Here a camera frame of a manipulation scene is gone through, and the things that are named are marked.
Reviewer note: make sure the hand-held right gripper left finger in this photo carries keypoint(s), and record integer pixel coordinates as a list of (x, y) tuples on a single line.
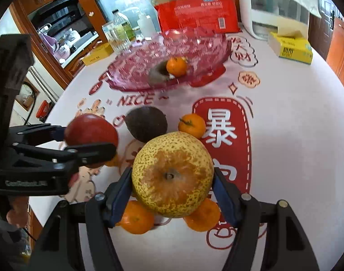
[(121, 196)]

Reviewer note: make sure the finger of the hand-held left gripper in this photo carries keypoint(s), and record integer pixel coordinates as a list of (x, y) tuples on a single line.
[(45, 132), (87, 153)]

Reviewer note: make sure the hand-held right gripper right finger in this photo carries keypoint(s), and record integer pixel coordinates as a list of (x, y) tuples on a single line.
[(225, 200)]

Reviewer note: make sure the red apple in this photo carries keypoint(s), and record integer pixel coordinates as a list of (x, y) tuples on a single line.
[(90, 129)]

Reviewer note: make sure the orange mandarin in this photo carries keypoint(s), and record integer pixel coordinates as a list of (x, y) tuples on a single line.
[(113, 161), (192, 125), (176, 67), (136, 220), (205, 217)]

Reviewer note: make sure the pink glass fruit bowl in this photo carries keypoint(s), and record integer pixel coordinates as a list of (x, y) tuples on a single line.
[(138, 59)]

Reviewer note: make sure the person's left hand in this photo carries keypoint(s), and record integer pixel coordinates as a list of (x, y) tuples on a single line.
[(18, 211)]

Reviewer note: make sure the small red object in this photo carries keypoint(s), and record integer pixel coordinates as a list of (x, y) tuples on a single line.
[(44, 109)]

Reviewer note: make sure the dark avocado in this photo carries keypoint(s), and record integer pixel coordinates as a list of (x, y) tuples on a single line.
[(146, 124)]

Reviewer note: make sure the built-in black dish cabinet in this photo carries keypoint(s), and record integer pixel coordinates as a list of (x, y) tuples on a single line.
[(62, 19)]

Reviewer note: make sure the flat yellow box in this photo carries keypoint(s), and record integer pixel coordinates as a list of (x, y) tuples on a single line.
[(97, 55)]

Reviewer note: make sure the printed cartoon tablecloth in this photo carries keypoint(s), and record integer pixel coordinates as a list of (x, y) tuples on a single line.
[(287, 135)]

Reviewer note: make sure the dark fuzzy fruit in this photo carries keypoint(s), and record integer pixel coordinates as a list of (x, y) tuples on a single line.
[(158, 74)]

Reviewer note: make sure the clear glass cup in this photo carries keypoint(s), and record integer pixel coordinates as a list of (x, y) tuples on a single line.
[(115, 38)]

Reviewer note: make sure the plastic bottle with green label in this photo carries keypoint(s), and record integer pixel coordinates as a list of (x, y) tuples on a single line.
[(124, 25)]

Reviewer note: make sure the white plastic bottle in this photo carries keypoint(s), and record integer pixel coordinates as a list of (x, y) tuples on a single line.
[(146, 25)]

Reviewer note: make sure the yellow tissue box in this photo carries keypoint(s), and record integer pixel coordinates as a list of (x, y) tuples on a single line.
[(293, 48)]

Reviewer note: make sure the red plastic package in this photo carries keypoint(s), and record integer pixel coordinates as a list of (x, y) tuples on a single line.
[(194, 14)]

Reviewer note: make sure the white countertop appliance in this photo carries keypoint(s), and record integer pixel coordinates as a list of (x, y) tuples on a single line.
[(262, 14)]

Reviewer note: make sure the wooden drawer cabinet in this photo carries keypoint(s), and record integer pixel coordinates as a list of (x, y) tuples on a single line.
[(338, 42)]

